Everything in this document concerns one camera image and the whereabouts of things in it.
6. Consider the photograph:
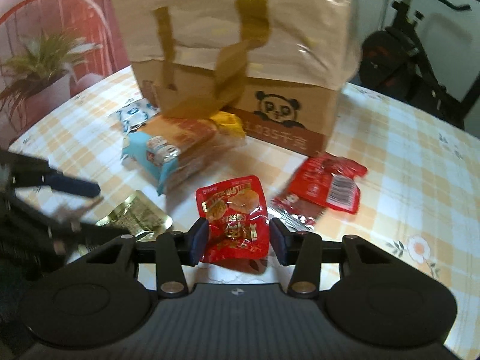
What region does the red barcode snack packet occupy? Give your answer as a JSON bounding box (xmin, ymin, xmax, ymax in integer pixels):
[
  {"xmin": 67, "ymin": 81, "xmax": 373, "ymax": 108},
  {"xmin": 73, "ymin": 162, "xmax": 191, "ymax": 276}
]
[{"xmin": 289, "ymin": 153, "xmax": 369, "ymax": 215}]

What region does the black exercise bike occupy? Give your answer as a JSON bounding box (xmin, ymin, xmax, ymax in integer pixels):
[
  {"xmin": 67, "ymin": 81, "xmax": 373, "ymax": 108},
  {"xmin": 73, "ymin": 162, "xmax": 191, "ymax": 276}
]
[{"xmin": 359, "ymin": 0, "xmax": 480, "ymax": 128}]

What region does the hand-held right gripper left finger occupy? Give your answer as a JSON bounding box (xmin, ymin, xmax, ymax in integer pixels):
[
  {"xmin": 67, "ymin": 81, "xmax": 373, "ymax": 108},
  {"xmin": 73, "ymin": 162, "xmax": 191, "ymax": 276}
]
[{"xmin": 85, "ymin": 218, "xmax": 209, "ymax": 295}]

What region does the yellow snack packet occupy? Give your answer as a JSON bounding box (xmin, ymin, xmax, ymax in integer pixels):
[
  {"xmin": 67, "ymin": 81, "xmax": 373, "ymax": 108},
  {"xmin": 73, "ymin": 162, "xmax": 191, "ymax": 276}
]
[{"xmin": 211, "ymin": 110, "xmax": 247, "ymax": 138}]

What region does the blue and white patterned packet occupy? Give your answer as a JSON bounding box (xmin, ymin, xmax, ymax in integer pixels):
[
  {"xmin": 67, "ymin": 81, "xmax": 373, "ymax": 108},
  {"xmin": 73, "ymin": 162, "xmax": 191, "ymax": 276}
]
[{"xmin": 112, "ymin": 99, "xmax": 161, "ymax": 134}]

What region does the sliced bread packet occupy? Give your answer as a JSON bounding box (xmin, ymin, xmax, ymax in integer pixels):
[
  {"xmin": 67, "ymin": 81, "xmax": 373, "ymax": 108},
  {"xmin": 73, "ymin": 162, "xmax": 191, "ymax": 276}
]
[{"xmin": 122, "ymin": 115, "xmax": 220, "ymax": 196}]

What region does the red silver-edged snack packet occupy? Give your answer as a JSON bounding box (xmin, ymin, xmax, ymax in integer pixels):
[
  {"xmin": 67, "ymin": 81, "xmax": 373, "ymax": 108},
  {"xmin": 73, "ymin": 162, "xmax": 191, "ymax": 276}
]
[{"xmin": 270, "ymin": 192, "xmax": 327, "ymax": 229}]

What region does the gold foil snack packet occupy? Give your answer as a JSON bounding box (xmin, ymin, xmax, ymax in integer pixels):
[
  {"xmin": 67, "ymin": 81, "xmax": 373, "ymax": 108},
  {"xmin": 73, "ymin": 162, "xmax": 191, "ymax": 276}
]
[{"xmin": 95, "ymin": 190, "xmax": 174, "ymax": 242}]

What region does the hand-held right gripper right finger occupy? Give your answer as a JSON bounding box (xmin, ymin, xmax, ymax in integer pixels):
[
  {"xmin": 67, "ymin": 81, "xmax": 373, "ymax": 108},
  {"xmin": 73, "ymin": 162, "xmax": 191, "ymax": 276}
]
[{"xmin": 269, "ymin": 217, "xmax": 394, "ymax": 295}]

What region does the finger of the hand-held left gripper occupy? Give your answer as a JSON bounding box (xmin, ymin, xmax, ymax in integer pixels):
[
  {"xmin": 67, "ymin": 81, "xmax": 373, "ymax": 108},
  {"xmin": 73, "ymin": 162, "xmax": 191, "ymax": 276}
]
[
  {"xmin": 0, "ymin": 193, "xmax": 130, "ymax": 267},
  {"xmin": 9, "ymin": 155, "xmax": 101, "ymax": 198}
]

